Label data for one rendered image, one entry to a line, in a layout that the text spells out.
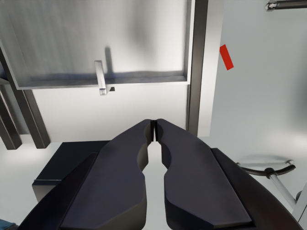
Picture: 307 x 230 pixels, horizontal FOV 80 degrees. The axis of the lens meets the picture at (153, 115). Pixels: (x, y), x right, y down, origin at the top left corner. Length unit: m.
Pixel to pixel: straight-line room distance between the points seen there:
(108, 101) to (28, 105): 0.13
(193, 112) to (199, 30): 0.13
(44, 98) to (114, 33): 0.17
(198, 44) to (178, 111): 0.12
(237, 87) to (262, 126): 0.39
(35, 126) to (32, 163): 1.49
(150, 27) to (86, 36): 0.10
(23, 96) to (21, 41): 0.08
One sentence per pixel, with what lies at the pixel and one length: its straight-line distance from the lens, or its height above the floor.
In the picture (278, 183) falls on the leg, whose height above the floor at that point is 0.23.
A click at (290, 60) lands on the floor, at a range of 1.48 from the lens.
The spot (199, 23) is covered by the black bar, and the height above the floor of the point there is 0.90.
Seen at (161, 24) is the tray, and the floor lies 0.88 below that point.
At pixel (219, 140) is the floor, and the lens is 1.54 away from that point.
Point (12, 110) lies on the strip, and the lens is 0.42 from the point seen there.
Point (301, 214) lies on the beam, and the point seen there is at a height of 0.49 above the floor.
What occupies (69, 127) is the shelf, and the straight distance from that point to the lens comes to 0.38.
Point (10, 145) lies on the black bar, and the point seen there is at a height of 0.90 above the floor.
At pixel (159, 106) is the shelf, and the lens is 0.33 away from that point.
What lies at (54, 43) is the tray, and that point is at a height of 0.88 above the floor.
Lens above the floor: 1.18
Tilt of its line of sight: 63 degrees down
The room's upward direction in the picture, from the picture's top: 179 degrees clockwise
